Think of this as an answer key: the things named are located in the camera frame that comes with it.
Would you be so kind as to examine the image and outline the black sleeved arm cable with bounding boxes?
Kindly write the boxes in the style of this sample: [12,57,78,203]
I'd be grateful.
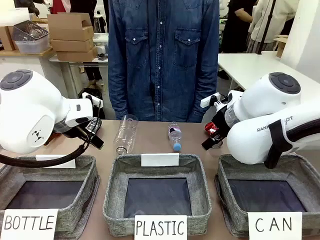
[286,117,320,145]
[0,132,92,168]

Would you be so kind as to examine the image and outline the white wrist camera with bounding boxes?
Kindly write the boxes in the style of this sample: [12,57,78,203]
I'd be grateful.
[200,92,222,109]
[81,91,101,106]

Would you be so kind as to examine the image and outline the grey fabric basket bottle label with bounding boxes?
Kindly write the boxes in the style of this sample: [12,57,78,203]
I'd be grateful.
[0,154,101,240]

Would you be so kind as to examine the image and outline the open cardboard box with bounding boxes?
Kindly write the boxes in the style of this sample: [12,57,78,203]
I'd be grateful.
[46,11,95,41]

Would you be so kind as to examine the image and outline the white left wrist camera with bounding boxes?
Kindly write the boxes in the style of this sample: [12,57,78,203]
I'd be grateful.
[81,91,101,106]

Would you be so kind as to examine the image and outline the white foam block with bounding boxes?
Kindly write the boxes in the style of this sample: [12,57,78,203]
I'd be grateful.
[0,7,33,27]

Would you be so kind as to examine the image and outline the black sleeved left arm cable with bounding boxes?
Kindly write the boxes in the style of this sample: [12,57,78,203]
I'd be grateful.
[0,132,92,168]

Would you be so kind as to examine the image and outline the grey fabric basket can label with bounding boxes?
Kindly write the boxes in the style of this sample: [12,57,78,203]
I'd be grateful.
[214,152,320,238]

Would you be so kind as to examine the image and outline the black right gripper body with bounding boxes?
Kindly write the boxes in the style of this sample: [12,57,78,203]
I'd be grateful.
[211,107,231,141]

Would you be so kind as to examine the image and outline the bystander in black clothes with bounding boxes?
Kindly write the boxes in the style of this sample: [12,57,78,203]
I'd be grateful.
[221,0,257,54]

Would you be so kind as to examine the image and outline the white side table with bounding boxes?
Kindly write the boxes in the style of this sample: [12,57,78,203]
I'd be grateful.
[48,53,110,99]

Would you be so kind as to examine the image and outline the black sleeved right arm cable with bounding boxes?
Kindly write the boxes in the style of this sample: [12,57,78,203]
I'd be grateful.
[286,117,320,145]

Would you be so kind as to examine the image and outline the bystander in white clothes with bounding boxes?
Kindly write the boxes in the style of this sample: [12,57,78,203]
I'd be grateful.
[247,0,300,54]

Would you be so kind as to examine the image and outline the white paper label PLASTIC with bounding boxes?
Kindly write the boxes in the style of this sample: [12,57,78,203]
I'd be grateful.
[134,214,188,240]

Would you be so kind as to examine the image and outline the black stand pole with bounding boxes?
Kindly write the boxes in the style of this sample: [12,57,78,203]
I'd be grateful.
[259,0,277,54]

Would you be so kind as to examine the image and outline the grey fabric basket plastic label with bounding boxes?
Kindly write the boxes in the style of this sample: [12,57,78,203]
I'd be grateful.
[102,153,213,237]

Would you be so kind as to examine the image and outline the white paper label CAN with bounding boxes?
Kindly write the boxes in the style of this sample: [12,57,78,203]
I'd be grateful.
[247,211,303,240]

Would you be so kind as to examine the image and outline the black strap on right arm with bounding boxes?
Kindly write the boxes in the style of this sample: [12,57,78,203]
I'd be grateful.
[264,119,291,170]

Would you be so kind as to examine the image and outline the blank white card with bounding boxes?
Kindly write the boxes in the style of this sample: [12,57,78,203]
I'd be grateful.
[140,153,180,168]
[35,154,77,169]

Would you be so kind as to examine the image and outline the white paper label BOTTLE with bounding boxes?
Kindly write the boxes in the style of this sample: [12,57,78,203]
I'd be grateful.
[0,208,60,240]

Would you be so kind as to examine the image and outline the clear plastic storage container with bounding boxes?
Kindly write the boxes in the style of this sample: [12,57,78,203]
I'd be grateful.
[11,20,50,54]

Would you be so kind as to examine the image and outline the small blue-capped water bottle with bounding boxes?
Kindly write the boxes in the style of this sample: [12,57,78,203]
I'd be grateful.
[167,121,183,152]

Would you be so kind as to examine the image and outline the small cardboard box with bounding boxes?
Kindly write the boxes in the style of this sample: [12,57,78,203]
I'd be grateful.
[0,25,16,52]

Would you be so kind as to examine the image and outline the crushed red can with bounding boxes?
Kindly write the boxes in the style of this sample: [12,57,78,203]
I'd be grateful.
[204,121,218,137]

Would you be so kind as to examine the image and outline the black bag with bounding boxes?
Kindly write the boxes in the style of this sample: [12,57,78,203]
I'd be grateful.
[78,87,105,118]

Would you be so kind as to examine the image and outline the large clear plastic bottle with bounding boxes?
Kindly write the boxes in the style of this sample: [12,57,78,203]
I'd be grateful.
[113,114,139,155]

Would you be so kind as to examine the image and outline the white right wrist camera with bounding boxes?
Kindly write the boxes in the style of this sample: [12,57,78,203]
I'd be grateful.
[200,92,222,109]

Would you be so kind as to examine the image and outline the flat closed cardboard box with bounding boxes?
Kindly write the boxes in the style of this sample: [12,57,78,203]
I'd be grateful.
[56,46,98,63]
[50,37,95,53]

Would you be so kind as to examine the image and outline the folded cardboard box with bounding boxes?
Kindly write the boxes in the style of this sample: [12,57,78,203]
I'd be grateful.
[273,34,290,59]

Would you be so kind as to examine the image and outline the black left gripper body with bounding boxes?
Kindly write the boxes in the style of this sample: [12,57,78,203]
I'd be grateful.
[61,122,89,139]

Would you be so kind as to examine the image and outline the person torso denim shirt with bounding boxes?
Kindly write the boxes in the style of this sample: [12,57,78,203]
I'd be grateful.
[107,0,220,123]

